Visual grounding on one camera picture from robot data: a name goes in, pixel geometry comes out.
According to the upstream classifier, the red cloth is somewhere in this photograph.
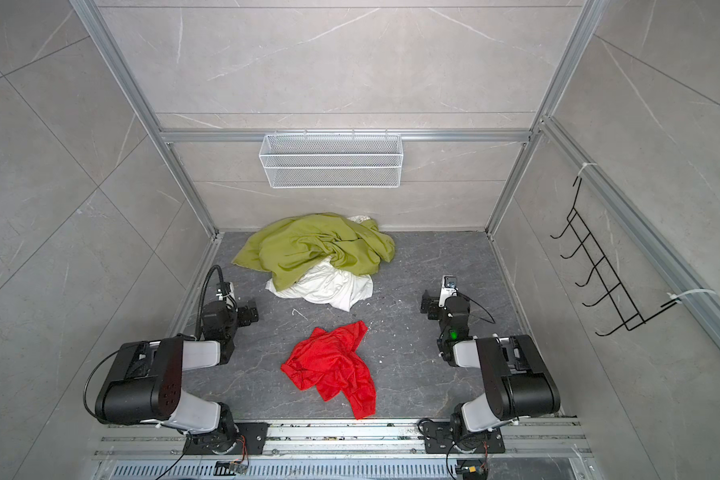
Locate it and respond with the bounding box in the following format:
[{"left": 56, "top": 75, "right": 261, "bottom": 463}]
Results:
[{"left": 281, "top": 321, "right": 377, "bottom": 420}]

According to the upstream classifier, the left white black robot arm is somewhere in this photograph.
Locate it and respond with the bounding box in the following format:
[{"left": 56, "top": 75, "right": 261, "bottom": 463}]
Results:
[{"left": 94, "top": 300, "right": 268, "bottom": 457}]

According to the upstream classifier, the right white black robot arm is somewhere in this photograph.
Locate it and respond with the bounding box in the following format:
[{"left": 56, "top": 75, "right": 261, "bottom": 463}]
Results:
[{"left": 420, "top": 289, "right": 561, "bottom": 451}]

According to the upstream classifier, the green cloth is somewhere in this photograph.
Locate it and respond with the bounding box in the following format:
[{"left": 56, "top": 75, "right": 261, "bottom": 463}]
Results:
[{"left": 232, "top": 213, "right": 396, "bottom": 291}]

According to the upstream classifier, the patterned white cloth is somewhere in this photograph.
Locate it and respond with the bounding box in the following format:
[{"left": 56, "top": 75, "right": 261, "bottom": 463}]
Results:
[{"left": 347, "top": 215, "right": 371, "bottom": 223}]

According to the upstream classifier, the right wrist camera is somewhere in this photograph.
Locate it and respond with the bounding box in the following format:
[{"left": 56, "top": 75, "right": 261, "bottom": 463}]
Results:
[{"left": 438, "top": 275, "right": 458, "bottom": 308}]

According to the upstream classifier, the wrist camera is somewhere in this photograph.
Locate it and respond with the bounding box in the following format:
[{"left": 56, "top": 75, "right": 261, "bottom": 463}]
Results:
[
  {"left": 438, "top": 275, "right": 458, "bottom": 308},
  {"left": 216, "top": 281, "right": 238, "bottom": 310}
]

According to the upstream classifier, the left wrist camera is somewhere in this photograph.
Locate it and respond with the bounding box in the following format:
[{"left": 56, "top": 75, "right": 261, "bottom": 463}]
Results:
[{"left": 216, "top": 281, "right": 238, "bottom": 310}]

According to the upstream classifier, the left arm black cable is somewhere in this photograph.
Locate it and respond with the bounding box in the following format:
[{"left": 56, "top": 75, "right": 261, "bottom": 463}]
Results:
[{"left": 194, "top": 264, "right": 226, "bottom": 340}]

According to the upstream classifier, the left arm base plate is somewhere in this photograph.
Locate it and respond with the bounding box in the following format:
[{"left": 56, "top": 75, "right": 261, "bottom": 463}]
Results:
[{"left": 182, "top": 422, "right": 269, "bottom": 456}]

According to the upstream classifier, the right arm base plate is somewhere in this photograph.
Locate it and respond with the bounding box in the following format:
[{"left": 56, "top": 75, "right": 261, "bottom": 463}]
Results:
[{"left": 416, "top": 418, "right": 506, "bottom": 454}]

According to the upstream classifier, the white wire mesh basket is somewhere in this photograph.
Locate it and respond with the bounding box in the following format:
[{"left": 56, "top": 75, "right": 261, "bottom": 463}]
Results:
[{"left": 259, "top": 133, "right": 404, "bottom": 189}]

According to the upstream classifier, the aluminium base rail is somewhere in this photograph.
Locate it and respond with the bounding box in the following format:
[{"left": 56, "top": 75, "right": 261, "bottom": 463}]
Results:
[{"left": 81, "top": 417, "right": 602, "bottom": 479}]

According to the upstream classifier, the black wire hook rack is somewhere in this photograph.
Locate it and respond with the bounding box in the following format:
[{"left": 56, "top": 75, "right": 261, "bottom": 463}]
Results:
[{"left": 549, "top": 177, "right": 681, "bottom": 338}]

